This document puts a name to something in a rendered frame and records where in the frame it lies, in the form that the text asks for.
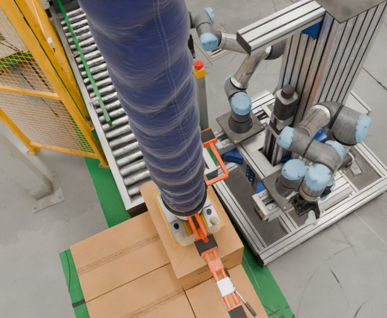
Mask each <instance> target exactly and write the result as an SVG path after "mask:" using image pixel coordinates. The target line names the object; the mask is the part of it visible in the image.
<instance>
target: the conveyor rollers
mask: <svg viewBox="0 0 387 318"><path fill-rule="evenodd" d="M80 13H81V14H80ZM66 14H67V17H68V18H69V21H70V23H72V24H71V26H72V29H75V28H76V29H75V30H73V31H74V33H75V35H77V34H80V33H82V34H80V35H77V36H76V38H77V40H78V41H80V40H82V39H85V38H87V39H86V40H82V41H80V42H78V43H79V46H80V47H83V48H81V50H82V52H83V54H84V53H87V52H89V51H92V50H95V49H97V48H98V47H97V45H96V43H95V44H92V43H93V42H95V40H94V38H93V37H91V36H92V34H91V32H90V31H88V30H90V28H89V26H88V25H86V24H88V21H87V18H86V13H84V11H83V10H82V9H81V8H77V9H74V10H72V11H69V12H67V13H66ZM84 18H85V19H84ZM59 19H60V20H62V21H61V25H62V26H64V27H63V30H64V31H65V32H66V36H67V38H69V37H72V35H71V33H70V31H69V28H68V26H65V25H67V23H66V21H65V19H64V16H61V17H59ZM82 19H83V20H82ZM79 20H80V21H79ZM75 21H77V22H75ZM73 22H75V23H73ZM83 25H85V26H83ZM78 27H80V28H78ZM67 31H69V32H67ZM86 31H88V32H86ZM83 32H85V33H83ZM88 37H91V38H88ZM88 44H91V45H89V46H86V47H84V46H85V45H88ZM99 55H101V53H100V51H99V49H98V50H95V51H93V52H90V53H88V54H85V55H84V58H85V59H86V60H88V59H91V58H93V57H96V56H99ZM103 61H105V60H104V58H103V56H100V57H97V58H95V59H92V60H90V61H87V64H88V67H90V66H93V65H95V64H98V63H100V62H103ZM106 68H107V63H106V62H104V63H103V64H99V65H97V66H95V67H92V68H90V71H91V74H93V73H95V72H98V71H101V70H103V69H106ZM106 76H109V74H108V71H107V70H105V71H102V72H100V73H97V74H94V75H93V76H92V77H93V79H94V81H96V80H98V79H101V78H104V77H106ZM109 83H112V81H111V79H110V77H109V78H106V79H103V80H101V81H98V82H96V83H95V84H96V86H97V88H99V87H102V86H105V85H107V84H109ZM114 90H116V89H115V87H114V85H110V86H107V87H105V88H102V89H100V90H98V91H99V93H100V96H101V95H104V94H106V93H108V92H111V91H114ZM115 98H118V97H117V92H114V93H111V94H109V95H107V96H104V97H102V98H101V99H102V100H103V103H105V102H108V101H111V100H113V99H115ZM118 106H121V104H120V102H119V100H117V101H114V102H112V103H109V104H107V105H105V108H106V110H107V111H108V110H111V109H114V108H115V107H118ZM96 113H97V114H101V113H103V111H102V109H101V107H99V108H97V109H96ZM124 113H125V112H124V110H123V108H120V109H117V110H114V111H113V112H110V113H108V115H109V117H110V119H112V118H114V117H116V116H119V115H122V114H124ZM99 120H100V121H101V122H105V121H106V119H105V116H104V115H103V116H100V117H99ZM128 121H129V120H128V117H127V115H126V116H124V117H121V118H119V119H116V120H114V121H112V124H113V126H111V127H109V125H108V123H107V124H104V125H102V127H103V129H104V131H106V130H109V129H111V128H113V127H116V126H119V125H121V124H123V123H125V122H128ZM130 130H131V128H130V126H129V124H128V125H126V126H123V127H121V128H118V129H116V130H114V131H111V132H108V133H106V137H107V139H111V138H114V137H116V136H118V135H120V134H123V133H126V132H127V131H130ZM133 139H136V137H135V136H134V134H133V133H131V134H128V135H126V136H124V137H121V138H118V139H116V140H114V141H111V142H109V144H110V147H111V148H114V147H116V146H118V145H121V144H124V143H126V142H128V141H131V140H133ZM136 148H139V146H138V141H136V142H135V143H132V144H129V145H127V146H124V147H123V148H120V149H117V150H115V151H113V155H114V157H117V156H120V155H123V154H124V153H127V152H129V151H132V150H134V149H136ZM141 157H143V154H142V153H141V151H138V152H136V153H133V154H131V155H129V156H127V157H124V158H121V159H119V160H117V165H118V166H119V167H120V166H122V165H125V164H126V163H129V162H132V161H134V160H136V159H138V158H141ZM144 167H146V164H145V161H144V160H143V161H141V162H139V163H136V164H134V165H131V166H129V167H127V168H124V169H122V170H121V171H120V172H121V174H122V176H125V175H127V174H130V173H132V172H135V171H136V170H139V169H141V168H144ZM149 176H150V174H149V170H146V171H144V172H141V173H139V174H137V175H135V176H133V177H130V178H128V179H125V180H124V182H125V185H126V186H129V185H131V184H133V183H135V182H138V181H140V180H142V179H145V178H147V177H149ZM151 181H153V180H150V181H148V182H151ZM148 182H146V183H143V184H141V185H139V186H137V187H134V188H132V189H129V190H128V192H129V194H130V196H133V195H135V194H138V193H140V190H139V187H140V186H142V185H144V184H147V183H148Z"/></svg>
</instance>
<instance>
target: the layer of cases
mask: <svg viewBox="0 0 387 318"><path fill-rule="evenodd" d="M70 250H71V254H72V258H73V260H74V264H75V267H76V271H77V274H78V278H79V282H80V285H81V288H82V291H83V295H84V299H85V302H86V306H87V309H88V313H89V315H90V318H230V316H229V314H228V313H226V310H228V308H227V306H226V303H225V301H224V299H223V297H222V295H221V293H220V291H219V289H218V287H217V284H216V281H215V279H214V277H212V278H210V279H208V280H206V281H204V282H202V283H200V284H198V285H196V286H193V287H191V288H189V289H188V290H184V288H183V287H182V285H181V284H180V282H179V280H178V279H177V277H176V274H175V272H174V269H173V267H172V265H171V262H170V260H169V258H168V255H167V253H166V251H165V248H164V246H163V243H162V241H161V239H160V237H159V234H158V232H157V229H156V227H155V225H154V223H153V220H152V218H151V215H150V213H149V211H147V212H145V213H142V214H140V215H138V216H135V217H133V218H131V219H129V220H127V221H125V222H122V223H120V224H118V225H115V226H114V227H111V228H109V229H107V230H104V231H102V232H100V233H97V234H96V235H94V236H91V237H89V238H87V239H84V240H82V241H80V242H78V243H76V244H73V245H71V246H70ZM228 273H229V275H230V277H231V280H232V282H233V284H234V287H235V288H236V290H237V291H238V293H239V294H240V295H241V296H242V298H243V299H244V301H245V302H248V303H249V304H250V306H251V307H252V309H253V310H254V311H255V312H256V313H257V315H256V316H257V317H258V318H269V317H268V315H267V313H266V311H265V309H264V307H263V305H262V303H261V301H260V300H259V298H258V296H257V294H256V292H255V290H254V288H253V286H252V284H251V282H250V280H249V278H248V276H247V274H246V273H245V270H244V269H243V267H242V265H241V263H240V264H238V265H236V266H234V267H232V268H230V269H228Z"/></svg>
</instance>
